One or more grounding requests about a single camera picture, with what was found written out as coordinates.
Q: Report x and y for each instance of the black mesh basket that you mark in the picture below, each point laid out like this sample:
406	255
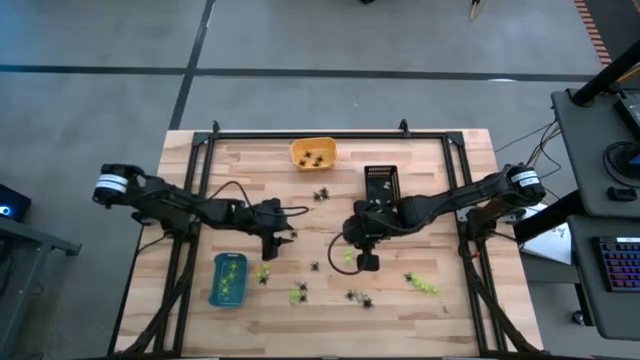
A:
382	175

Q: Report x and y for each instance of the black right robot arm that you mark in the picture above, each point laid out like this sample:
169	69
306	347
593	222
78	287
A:
450	197

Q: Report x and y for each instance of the black frame clamp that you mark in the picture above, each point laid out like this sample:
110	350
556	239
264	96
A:
403	127
215	126

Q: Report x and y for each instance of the yellow plastic bin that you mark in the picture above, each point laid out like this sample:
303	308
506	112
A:
314	145

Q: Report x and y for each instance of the black device with blue light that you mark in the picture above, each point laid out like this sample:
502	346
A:
10	205

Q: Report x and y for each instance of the grey desk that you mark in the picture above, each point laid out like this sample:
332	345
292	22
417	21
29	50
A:
585	165
585	300

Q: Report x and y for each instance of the grey metal stand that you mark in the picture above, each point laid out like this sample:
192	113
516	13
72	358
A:
35	240

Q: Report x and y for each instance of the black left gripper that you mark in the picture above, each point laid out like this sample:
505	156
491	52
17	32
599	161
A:
265	225

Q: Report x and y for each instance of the black laptop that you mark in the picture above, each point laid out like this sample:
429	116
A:
631	112

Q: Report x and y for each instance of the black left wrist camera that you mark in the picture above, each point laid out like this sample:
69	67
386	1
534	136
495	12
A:
274	206

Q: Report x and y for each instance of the black spider pile centre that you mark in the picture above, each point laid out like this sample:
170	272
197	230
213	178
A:
317	196

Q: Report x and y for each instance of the teal plastic bin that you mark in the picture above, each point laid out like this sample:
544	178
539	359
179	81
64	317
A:
217	295

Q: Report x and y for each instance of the black caster wheel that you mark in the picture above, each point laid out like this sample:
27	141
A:
578	317

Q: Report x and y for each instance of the backlit black keyboard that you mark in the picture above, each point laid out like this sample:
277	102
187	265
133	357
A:
620	262

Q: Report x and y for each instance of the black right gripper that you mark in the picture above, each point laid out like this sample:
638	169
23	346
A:
370	225

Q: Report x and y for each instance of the green plastic spider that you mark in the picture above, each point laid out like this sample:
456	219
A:
295	296
231	267
431	288
347	253
260	275
419	282
228	294
265	268
225	282
350	259

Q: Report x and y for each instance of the silver metal bracket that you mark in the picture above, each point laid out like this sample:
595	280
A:
462	214

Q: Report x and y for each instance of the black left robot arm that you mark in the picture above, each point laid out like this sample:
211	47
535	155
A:
165	200

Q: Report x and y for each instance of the yellow pointed object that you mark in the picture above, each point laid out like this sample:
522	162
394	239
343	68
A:
474	9

